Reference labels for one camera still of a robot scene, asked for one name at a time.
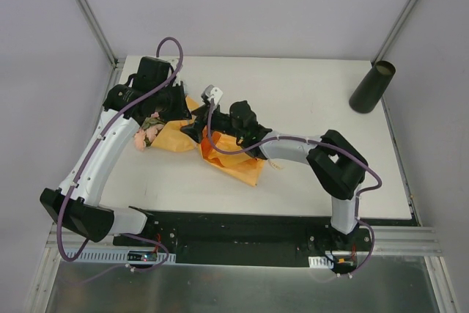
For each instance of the white cable duct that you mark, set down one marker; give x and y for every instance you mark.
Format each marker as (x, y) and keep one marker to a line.
(321, 263)
(142, 256)

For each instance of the left aluminium frame post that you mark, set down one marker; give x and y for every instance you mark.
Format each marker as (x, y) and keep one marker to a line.
(97, 31)

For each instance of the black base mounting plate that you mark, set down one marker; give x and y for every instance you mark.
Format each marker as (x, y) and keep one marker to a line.
(247, 240)

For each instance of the left white cable duct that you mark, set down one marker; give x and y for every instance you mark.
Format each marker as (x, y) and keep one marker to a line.
(142, 256)

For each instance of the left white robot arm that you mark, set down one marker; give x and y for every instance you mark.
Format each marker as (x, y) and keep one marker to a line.
(75, 204)

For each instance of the right white cable duct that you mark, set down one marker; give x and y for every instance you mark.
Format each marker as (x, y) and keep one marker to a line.
(321, 263)

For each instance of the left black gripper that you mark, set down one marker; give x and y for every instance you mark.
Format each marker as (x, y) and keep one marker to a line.
(179, 104)

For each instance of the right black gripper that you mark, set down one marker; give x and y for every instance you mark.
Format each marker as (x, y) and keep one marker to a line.
(204, 127)

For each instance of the cream printed ribbon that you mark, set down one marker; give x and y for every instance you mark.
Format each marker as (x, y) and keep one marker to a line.
(275, 165)

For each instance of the dark cylindrical vase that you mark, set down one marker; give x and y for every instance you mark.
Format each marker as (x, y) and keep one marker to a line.
(372, 87)

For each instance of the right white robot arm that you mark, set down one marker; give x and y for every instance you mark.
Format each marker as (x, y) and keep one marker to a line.
(338, 166)

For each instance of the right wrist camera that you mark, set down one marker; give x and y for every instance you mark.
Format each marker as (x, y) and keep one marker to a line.
(212, 95)

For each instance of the orange paper flower wrapping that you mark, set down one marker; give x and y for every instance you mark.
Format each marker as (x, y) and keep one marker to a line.
(216, 152)

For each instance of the artificial flower bunch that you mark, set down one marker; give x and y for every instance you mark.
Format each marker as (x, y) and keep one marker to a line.
(148, 132)

